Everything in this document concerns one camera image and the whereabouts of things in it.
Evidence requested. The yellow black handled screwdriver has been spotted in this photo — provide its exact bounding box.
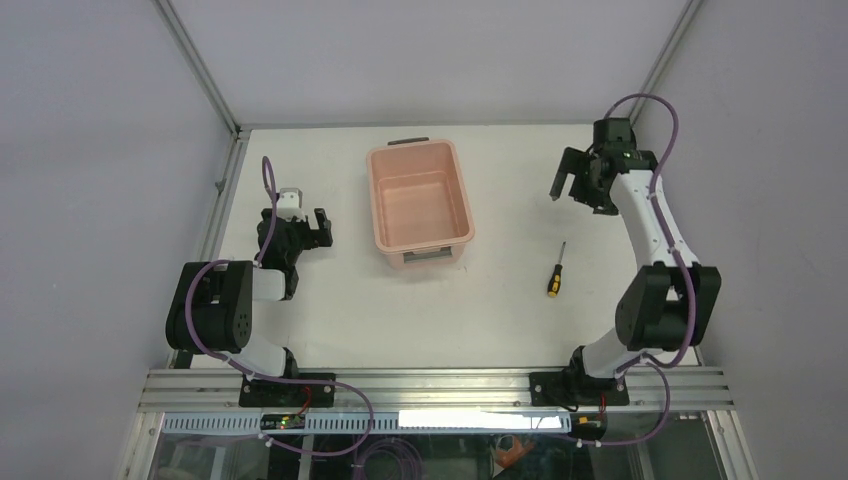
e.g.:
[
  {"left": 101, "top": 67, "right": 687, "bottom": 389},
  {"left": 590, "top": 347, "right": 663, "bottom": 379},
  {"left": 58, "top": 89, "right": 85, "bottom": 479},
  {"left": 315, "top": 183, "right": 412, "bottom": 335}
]
[{"left": 547, "top": 241, "right": 567, "bottom": 298}]

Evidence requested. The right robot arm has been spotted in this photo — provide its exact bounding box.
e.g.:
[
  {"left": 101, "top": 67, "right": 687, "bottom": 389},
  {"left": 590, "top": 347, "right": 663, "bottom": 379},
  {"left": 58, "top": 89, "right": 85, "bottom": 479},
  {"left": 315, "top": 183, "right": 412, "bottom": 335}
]
[{"left": 550, "top": 147, "right": 721, "bottom": 405}]

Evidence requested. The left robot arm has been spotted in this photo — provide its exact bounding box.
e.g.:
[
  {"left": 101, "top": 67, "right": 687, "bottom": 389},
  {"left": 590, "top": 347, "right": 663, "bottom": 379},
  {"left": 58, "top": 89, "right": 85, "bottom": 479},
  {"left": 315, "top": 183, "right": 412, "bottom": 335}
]
[{"left": 165, "top": 208, "right": 333, "bottom": 406}]

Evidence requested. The pink plastic bin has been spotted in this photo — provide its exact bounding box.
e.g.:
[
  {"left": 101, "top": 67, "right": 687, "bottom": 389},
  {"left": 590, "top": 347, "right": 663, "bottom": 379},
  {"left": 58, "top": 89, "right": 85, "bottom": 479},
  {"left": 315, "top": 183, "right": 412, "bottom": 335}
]
[{"left": 366, "top": 137, "right": 475, "bottom": 270}]

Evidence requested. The orange object under table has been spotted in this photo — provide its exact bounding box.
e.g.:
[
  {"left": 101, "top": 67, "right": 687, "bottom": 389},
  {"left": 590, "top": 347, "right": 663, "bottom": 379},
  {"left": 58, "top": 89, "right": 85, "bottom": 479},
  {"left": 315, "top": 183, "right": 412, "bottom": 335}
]
[{"left": 493, "top": 434, "right": 535, "bottom": 469}]

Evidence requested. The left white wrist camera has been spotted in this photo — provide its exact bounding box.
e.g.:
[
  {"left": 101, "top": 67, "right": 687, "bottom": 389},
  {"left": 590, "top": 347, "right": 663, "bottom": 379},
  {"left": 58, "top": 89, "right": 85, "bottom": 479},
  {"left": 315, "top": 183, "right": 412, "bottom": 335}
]
[{"left": 275, "top": 187, "right": 306, "bottom": 221}]

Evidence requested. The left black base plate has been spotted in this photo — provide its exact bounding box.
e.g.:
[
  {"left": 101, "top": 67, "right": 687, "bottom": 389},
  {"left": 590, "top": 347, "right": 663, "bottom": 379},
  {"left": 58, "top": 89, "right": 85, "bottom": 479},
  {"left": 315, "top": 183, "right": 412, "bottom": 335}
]
[{"left": 238, "top": 372, "right": 336, "bottom": 408}]

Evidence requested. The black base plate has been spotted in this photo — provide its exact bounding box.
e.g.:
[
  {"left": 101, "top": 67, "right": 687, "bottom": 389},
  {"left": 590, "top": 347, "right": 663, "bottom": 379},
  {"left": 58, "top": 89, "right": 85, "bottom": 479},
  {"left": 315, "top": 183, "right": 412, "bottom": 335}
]
[
  {"left": 528, "top": 367, "right": 630, "bottom": 409},
  {"left": 238, "top": 372, "right": 336, "bottom": 408}
]

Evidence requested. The aluminium right frame post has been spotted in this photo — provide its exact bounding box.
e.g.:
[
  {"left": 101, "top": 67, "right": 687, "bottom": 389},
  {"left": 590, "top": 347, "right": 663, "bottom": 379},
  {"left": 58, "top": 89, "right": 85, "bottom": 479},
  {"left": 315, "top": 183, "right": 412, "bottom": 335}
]
[{"left": 639, "top": 0, "right": 705, "bottom": 95}]

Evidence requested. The aluminium frame post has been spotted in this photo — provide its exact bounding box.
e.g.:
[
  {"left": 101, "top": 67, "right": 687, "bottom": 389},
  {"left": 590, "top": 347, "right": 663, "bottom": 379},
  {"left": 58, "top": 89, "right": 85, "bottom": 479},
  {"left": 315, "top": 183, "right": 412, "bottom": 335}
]
[
  {"left": 152, "top": 0, "right": 241, "bottom": 136},
  {"left": 639, "top": 0, "right": 705, "bottom": 95}
]

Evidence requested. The white slotted cable duct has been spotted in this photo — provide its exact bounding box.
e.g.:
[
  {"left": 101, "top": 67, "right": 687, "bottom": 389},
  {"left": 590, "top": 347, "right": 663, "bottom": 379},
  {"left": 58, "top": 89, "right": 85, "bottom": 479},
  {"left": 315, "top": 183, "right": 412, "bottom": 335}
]
[{"left": 162, "top": 409, "right": 571, "bottom": 436}]

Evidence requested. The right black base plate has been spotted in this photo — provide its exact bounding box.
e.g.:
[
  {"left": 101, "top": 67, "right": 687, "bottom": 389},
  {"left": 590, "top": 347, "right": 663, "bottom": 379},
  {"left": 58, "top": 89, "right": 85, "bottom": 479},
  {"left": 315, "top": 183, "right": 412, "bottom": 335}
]
[{"left": 528, "top": 367, "right": 630, "bottom": 409}]

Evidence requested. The aluminium front rail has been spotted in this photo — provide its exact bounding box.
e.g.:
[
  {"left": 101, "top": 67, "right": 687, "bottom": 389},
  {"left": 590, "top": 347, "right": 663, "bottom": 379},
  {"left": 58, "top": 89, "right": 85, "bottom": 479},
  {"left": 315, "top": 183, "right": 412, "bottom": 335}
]
[{"left": 138, "top": 366, "right": 735, "bottom": 413}]

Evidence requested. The aluminium left frame post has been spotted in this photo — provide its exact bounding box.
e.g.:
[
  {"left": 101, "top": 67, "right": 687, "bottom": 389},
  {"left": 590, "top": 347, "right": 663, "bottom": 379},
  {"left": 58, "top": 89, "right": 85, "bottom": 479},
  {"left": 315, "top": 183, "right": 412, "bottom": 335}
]
[{"left": 152, "top": 0, "right": 241, "bottom": 136}]

